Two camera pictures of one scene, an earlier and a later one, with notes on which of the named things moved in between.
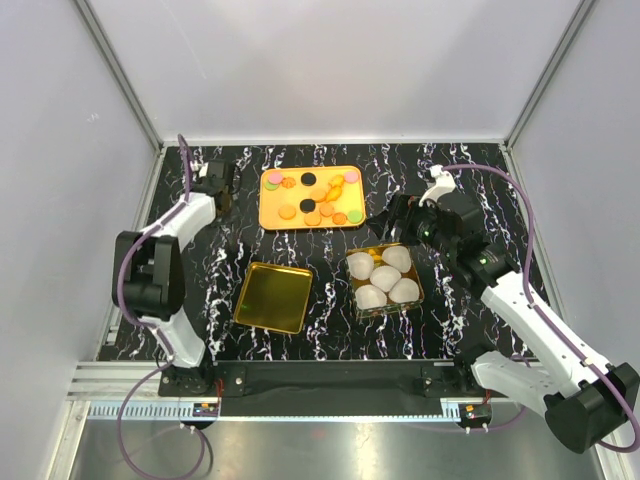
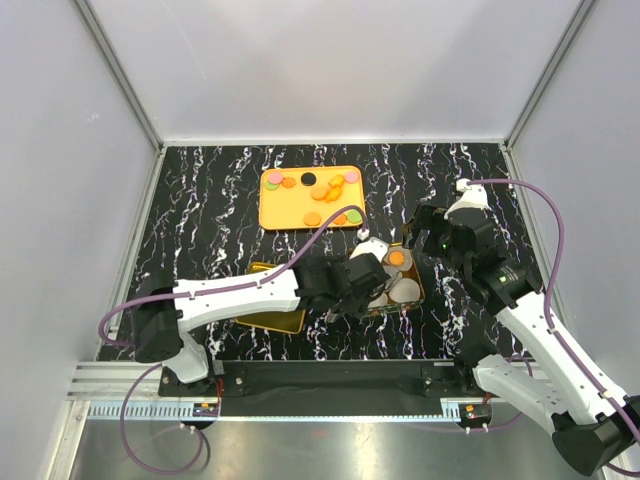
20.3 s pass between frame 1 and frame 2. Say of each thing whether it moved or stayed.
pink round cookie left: stayed
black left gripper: moved
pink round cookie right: stayed
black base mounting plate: stayed
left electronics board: stayed
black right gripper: moved
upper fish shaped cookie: stayed
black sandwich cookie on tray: stayed
